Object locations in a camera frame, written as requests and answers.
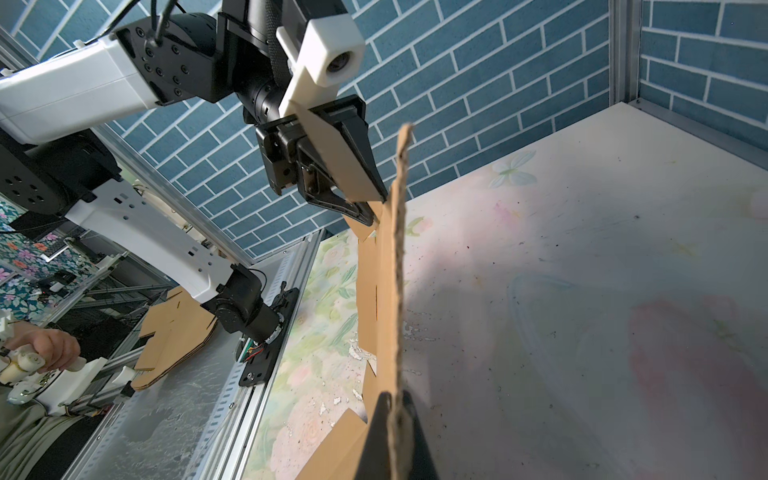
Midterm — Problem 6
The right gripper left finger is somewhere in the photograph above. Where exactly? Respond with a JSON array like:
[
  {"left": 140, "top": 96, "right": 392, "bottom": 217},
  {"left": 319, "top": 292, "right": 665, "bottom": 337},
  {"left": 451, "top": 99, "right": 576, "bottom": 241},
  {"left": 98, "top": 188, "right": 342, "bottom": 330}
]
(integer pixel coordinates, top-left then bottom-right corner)
[{"left": 354, "top": 392, "right": 390, "bottom": 480}]

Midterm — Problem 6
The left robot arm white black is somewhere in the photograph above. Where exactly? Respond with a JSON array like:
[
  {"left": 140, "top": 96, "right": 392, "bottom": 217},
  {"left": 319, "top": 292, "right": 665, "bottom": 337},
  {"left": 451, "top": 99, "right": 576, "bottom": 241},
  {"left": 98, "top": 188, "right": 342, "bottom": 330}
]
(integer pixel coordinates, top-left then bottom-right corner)
[{"left": 1, "top": 1, "right": 388, "bottom": 351}]

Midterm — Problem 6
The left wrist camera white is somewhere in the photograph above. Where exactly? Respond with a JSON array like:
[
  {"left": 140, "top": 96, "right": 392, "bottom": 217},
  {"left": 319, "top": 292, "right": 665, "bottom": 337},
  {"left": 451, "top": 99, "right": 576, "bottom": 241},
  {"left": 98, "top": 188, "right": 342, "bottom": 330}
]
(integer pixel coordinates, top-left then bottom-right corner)
[{"left": 276, "top": 13, "right": 365, "bottom": 118}]

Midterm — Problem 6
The stack of flat cardboard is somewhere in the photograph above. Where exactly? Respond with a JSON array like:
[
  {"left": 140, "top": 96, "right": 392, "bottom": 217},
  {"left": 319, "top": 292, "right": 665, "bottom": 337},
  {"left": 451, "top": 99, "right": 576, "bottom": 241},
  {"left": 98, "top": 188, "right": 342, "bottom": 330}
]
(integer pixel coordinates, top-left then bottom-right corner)
[{"left": 131, "top": 286, "right": 216, "bottom": 391}]

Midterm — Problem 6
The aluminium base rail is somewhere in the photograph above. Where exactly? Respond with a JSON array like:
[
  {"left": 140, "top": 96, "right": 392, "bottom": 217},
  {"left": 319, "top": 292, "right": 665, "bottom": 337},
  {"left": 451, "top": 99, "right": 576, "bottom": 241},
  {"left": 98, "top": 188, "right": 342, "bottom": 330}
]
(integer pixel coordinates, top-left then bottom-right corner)
[{"left": 59, "top": 230, "right": 325, "bottom": 480}]

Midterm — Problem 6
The brown cardboard paper box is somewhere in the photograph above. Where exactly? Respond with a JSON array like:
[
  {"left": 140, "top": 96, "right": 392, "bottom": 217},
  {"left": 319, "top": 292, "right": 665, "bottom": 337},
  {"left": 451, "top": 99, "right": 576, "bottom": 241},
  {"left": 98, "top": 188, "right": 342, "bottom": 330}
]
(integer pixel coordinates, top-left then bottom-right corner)
[{"left": 299, "top": 124, "right": 413, "bottom": 479}]

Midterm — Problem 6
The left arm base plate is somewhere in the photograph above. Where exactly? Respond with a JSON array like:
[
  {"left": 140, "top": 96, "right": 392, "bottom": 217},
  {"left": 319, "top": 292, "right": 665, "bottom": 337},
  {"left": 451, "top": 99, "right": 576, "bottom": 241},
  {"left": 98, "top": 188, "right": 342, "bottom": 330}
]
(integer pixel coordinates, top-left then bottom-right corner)
[{"left": 238, "top": 282, "right": 300, "bottom": 387}]

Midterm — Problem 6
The operator hand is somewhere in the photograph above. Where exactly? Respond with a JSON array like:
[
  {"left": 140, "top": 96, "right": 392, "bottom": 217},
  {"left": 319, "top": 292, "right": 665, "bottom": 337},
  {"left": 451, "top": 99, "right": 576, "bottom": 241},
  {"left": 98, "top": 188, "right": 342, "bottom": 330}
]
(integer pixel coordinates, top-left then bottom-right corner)
[{"left": 4, "top": 322, "right": 81, "bottom": 373}]

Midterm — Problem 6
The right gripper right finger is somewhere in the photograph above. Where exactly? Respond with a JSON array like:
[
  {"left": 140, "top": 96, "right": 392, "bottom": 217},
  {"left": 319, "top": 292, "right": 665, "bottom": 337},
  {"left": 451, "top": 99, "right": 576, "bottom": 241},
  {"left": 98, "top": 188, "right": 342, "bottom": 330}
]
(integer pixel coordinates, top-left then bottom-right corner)
[{"left": 403, "top": 391, "right": 438, "bottom": 480}]

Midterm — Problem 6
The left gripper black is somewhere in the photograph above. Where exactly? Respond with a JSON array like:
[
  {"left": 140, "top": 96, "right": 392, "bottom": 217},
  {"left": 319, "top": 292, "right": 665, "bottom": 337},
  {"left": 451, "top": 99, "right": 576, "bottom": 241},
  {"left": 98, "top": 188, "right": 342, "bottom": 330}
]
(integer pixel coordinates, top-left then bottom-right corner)
[{"left": 256, "top": 95, "right": 387, "bottom": 227}]

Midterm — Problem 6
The white teleoperation handle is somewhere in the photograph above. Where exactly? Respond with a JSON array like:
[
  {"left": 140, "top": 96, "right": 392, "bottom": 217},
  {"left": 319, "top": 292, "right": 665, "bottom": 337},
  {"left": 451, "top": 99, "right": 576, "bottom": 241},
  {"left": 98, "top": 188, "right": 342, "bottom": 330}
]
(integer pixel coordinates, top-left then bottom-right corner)
[{"left": 1, "top": 309, "right": 139, "bottom": 416}]

